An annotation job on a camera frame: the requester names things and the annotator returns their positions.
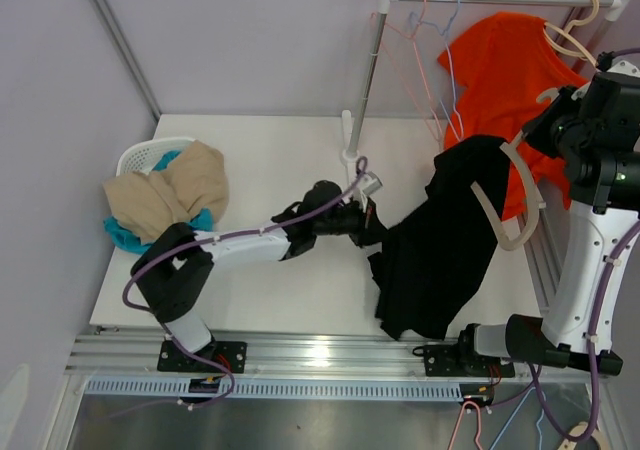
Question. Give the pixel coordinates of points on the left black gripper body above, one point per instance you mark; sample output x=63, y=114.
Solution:
x=356, y=221

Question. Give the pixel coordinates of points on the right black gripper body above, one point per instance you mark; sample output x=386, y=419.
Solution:
x=541, y=135

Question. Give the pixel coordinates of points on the orange t shirt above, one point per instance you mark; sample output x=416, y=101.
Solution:
x=502, y=64

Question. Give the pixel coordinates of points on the black t shirt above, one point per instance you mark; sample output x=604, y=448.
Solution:
x=433, y=262

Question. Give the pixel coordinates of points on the blue wire hanger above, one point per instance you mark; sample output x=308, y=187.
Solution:
x=453, y=117

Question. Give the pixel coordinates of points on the pink wire hanger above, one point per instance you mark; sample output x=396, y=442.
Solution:
x=428, y=109

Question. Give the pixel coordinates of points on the beige t shirt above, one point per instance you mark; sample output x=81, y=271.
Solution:
x=185, y=186

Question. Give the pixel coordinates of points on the teal t shirt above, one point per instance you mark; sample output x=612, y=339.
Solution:
x=142, y=207

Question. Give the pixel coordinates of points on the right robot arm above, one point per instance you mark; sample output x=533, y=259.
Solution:
x=593, y=130

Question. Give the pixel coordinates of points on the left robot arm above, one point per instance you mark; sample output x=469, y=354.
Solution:
x=172, y=273

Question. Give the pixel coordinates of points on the pink hanger on floor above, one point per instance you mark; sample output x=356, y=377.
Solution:
x=469, y=423

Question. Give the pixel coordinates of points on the wooden hanger on floor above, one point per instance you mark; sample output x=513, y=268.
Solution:
x=596, y=436

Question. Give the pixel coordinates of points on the metal clothes rack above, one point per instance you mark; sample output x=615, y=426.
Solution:
x=352, y=123

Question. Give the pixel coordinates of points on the white plastic laundry basket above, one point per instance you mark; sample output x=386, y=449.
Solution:
x=146, y=156

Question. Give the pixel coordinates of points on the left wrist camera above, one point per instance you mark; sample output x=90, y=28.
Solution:
x=367, y=183

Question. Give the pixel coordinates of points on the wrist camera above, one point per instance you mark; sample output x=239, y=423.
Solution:
x=367, y=183
x=614, y=62

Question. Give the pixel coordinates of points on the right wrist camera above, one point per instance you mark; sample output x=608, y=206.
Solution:
x=614, y=62

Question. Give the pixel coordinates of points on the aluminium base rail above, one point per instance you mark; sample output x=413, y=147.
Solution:
x=135, y=351

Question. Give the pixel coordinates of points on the perforated cable tray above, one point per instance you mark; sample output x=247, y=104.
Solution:
x=299, y=389

